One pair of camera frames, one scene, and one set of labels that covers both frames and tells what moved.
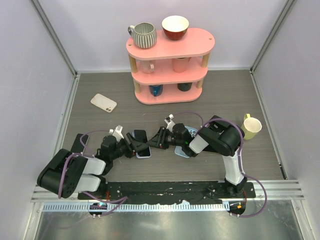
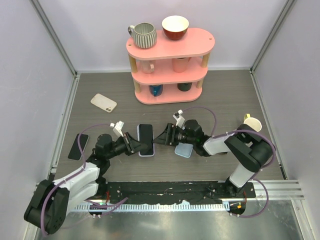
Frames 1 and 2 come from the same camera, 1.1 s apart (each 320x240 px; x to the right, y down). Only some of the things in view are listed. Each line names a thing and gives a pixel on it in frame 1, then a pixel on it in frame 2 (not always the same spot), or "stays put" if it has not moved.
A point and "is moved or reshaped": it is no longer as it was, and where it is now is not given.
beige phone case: [104, 102] stays put
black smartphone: [141, 135] is moved or reshaped
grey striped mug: [144, 35] stays put
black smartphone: [78, 147] stays put
